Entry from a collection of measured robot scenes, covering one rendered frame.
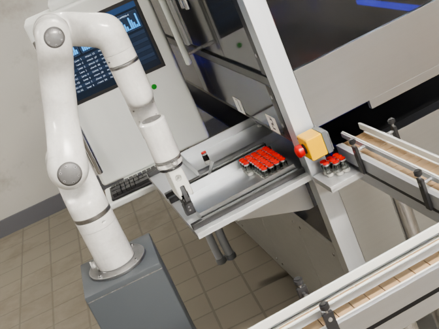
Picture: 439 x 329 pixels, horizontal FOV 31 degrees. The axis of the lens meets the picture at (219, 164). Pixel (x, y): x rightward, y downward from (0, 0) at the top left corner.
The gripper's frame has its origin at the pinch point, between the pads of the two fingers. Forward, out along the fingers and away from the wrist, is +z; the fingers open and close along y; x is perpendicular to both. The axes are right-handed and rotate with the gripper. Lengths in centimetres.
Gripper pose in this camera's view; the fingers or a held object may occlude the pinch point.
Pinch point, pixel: (189, 207)
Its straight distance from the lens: 250.9
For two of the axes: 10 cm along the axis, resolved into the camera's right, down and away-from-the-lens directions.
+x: -8.9, 4.3, -1.8
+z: 3.5, 8.7, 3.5
